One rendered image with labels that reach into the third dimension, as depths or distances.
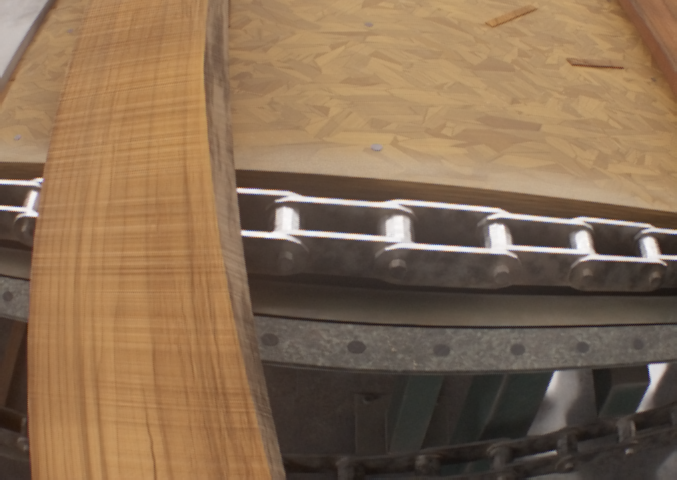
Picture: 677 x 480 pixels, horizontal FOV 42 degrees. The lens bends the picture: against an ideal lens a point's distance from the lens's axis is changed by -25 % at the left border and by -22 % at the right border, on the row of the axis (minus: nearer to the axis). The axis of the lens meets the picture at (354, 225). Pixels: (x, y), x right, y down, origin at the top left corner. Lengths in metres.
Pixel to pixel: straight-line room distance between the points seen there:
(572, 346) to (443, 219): 0.13
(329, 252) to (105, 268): 0.16
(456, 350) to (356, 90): 0.26
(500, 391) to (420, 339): 0.26
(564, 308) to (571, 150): 0.17
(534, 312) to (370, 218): 0.12
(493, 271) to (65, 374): 0.31
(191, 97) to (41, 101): 0.18
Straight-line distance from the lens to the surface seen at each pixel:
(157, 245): 0.62
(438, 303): 0.68
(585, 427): 0.92
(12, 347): 1.76
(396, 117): 0.81
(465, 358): 0.65
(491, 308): 0.69
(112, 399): 0.53
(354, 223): 0.70
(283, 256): 0.67
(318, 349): 0.64
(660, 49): 1.00
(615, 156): 0.85
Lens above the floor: 1.28
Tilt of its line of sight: 39 degrees down
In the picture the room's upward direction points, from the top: 8 degrees clockwise
